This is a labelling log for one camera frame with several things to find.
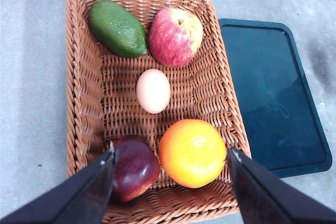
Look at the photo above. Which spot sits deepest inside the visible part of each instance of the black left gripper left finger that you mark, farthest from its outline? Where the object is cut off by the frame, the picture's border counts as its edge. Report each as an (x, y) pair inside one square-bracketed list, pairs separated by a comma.
[(80, 198)]

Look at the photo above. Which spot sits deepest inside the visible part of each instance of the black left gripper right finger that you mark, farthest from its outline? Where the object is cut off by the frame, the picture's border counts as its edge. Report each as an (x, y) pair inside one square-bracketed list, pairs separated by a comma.
[(266, 198)]

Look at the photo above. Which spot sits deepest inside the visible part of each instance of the beige egg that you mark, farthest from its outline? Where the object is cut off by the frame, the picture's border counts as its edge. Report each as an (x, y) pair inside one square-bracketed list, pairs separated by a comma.
[(153, 91)]

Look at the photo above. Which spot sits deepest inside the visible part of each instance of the brown wicker basket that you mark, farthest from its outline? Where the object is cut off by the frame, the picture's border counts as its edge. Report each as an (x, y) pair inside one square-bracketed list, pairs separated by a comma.
[(103, 106)]

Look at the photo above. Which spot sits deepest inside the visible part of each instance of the dark red apple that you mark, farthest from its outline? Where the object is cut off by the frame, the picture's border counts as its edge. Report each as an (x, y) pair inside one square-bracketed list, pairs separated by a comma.
[(136, 168)]

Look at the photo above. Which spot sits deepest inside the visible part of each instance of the dark teal tray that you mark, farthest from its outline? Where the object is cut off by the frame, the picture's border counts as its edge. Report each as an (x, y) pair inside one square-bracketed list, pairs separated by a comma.
[(281, 113)]

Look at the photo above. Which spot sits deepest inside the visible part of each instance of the orange fruit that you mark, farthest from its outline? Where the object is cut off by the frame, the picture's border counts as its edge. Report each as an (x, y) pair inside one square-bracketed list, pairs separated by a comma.
[(192, 153)]

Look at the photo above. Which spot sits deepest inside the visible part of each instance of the green avocado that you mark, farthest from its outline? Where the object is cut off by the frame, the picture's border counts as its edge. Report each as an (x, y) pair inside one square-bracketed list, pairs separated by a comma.
[(117, 29)]

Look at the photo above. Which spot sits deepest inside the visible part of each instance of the red yellow apple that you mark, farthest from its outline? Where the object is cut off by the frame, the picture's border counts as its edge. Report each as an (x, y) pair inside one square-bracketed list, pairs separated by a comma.
[(175, 36)]

